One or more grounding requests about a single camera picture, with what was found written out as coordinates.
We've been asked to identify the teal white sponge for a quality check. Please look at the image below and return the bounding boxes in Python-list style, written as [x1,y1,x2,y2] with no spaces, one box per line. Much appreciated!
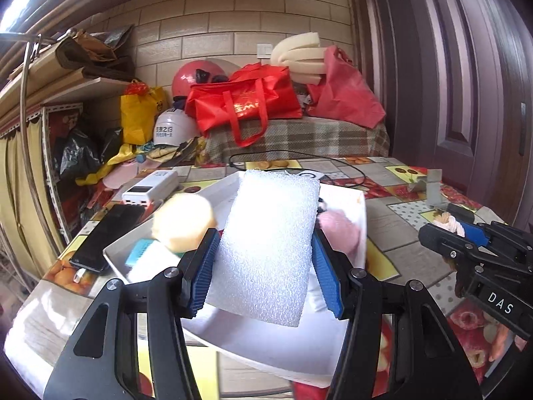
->
[124,238,181,285]

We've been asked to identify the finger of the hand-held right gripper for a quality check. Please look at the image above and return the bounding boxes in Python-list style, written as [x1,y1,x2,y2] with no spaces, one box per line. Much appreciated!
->
[418,222,501,268]
[452,218,533,260]

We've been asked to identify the bright red tote bag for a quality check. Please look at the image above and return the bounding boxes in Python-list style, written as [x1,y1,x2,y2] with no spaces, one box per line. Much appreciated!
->
[184,62,303,147]

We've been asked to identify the grey phone stand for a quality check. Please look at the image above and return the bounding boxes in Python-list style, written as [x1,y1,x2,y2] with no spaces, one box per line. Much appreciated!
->
[409,169,445,210]

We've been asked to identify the crumpled yellow plastic bag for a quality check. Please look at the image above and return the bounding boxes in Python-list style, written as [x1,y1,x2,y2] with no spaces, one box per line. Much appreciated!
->
[76,143,140,187]

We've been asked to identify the light red fabric bag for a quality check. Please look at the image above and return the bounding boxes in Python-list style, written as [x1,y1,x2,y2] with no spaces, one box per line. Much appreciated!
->
[306,46,386,129]

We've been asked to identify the white shallow box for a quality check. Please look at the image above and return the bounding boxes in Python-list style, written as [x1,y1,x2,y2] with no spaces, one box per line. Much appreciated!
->
[102,171,367,386]

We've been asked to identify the bright window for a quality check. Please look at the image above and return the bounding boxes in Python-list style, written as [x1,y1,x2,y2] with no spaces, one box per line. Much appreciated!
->
[0,0,63,34]

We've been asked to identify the black cable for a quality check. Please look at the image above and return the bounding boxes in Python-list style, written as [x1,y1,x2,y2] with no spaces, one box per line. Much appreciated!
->
[229,150,367,188]

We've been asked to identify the pink flat item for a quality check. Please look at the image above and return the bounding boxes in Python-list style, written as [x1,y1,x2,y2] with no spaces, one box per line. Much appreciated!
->
[103,162,139,190]

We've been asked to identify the yellow shopping bag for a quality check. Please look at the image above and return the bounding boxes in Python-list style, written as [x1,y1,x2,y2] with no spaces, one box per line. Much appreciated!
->
[121,79,169,146]

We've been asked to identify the perforated metal rack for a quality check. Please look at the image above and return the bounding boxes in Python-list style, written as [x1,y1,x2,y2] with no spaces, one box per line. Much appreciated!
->
[42,102,85,244]

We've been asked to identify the wooden shelf boards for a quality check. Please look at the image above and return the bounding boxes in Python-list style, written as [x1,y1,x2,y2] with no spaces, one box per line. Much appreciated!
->
[0,42,132,136]

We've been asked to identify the pale yellow soft sponge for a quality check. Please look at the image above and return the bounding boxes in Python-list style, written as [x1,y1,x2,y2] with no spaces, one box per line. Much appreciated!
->
[152,194,217,253]

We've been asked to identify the black smartphone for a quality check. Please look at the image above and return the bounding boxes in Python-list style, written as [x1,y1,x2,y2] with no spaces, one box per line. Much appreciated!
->
[69,204,145,274]

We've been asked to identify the pink orange soft toy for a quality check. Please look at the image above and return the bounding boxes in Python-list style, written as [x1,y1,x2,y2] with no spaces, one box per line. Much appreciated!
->
[432,212,466,235]

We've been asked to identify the pink fluffy sponge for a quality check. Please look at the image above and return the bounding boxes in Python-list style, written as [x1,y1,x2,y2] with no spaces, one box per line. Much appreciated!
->
[314,209,362,260]

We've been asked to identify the yellow curtain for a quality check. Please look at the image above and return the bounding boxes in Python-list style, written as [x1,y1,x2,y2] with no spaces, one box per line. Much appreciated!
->
[0,121,53,276]

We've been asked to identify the curved metal pipe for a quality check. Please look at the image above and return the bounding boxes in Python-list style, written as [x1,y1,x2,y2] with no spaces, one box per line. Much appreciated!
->
[0,31,69,253]

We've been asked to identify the brown paper bags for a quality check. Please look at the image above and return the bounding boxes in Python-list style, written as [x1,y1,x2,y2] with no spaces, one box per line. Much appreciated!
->
[55,25,136,81]

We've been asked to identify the white helmet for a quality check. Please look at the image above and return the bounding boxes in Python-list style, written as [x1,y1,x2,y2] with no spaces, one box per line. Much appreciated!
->
[152,108,201,149]

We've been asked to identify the white power bank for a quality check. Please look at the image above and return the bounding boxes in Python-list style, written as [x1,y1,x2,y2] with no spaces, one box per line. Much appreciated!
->
[122,169,180,210]

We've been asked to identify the black plastic bag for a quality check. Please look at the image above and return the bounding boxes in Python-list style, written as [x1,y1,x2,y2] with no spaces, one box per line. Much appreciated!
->
[59,126,124,181]

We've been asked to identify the white foam sheet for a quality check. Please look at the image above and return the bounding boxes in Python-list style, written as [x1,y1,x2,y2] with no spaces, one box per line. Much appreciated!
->
[206,169,321,328]

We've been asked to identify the red helmet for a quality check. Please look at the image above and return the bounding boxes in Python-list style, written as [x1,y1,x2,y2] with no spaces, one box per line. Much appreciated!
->
[172,59,239,101]

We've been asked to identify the brown wooden door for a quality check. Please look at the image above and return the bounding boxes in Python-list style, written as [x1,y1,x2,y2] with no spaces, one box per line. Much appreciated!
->
[345,0,533,234]

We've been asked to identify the white charger with black ring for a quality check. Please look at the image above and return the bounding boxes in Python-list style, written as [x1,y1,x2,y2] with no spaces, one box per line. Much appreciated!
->
[290,169,330,185]

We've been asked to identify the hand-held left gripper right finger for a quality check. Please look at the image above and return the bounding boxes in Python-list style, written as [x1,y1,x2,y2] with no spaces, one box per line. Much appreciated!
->
[310,229,484,400]

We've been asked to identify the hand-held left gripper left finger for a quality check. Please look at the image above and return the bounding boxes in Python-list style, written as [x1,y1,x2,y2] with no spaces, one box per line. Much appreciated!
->
[44,228,221,400]

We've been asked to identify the person's right hand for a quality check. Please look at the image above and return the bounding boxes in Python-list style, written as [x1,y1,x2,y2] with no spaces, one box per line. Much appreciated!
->
[488,324,526,363]

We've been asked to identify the cream foam roll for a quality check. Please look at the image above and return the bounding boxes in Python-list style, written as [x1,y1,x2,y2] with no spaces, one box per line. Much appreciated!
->
[270,32,330,87]

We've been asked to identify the plaid blanket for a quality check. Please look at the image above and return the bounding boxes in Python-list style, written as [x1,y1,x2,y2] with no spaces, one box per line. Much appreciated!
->
[206,116,391,164]

